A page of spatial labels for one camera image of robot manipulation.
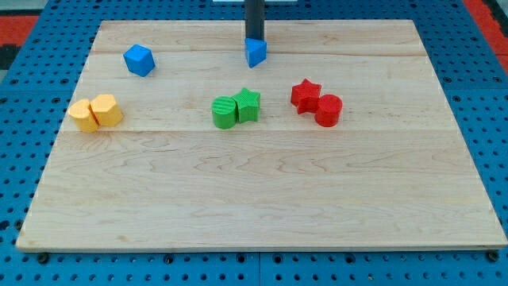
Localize blue triangle block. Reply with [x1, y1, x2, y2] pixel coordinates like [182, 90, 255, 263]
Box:
[244, 38, 267, 68]

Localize blue cube block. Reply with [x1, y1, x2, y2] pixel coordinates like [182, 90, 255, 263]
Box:
[123, 44, 155, 77]

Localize green star block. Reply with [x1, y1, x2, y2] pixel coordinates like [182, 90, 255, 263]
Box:
[232, 87, 260, 123]

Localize green cylinder block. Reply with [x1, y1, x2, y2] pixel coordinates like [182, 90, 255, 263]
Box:
[211, 96, 237, 129]

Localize red star block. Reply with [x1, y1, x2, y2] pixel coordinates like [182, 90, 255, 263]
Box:
[291, 78, 321, 114]

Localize red cylinder block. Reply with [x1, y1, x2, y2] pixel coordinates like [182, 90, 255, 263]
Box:
[314, 95, 343, 127]

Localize light wooden board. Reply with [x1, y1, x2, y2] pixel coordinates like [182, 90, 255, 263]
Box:
[17, 20, 507, 253]

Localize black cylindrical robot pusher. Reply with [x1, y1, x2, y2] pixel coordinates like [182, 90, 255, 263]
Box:
[244, 0, 265, 41]

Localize yellow hexagon block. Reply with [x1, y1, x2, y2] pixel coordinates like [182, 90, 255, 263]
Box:
[90, 94, 123, 126]

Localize yellow half-round block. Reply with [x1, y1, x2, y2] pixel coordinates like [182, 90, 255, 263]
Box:
[67, 99, 98, 133]

